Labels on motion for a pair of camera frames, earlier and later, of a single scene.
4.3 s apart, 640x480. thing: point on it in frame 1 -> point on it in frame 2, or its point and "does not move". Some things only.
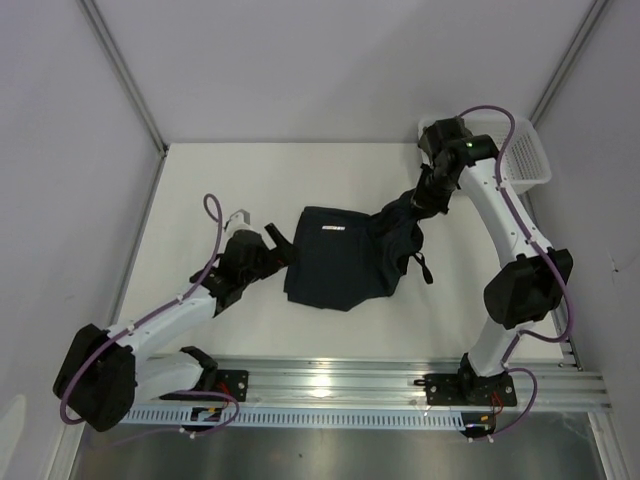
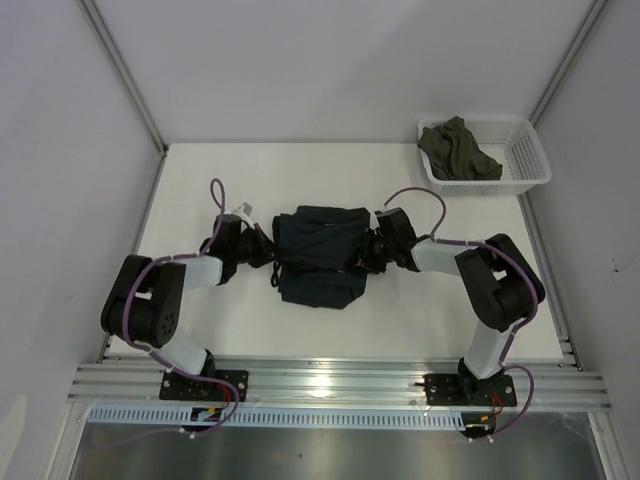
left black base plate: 234,383 does not move
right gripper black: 422,203 -> 366,261
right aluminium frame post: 566,61 does not move
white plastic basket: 524,165 does not move
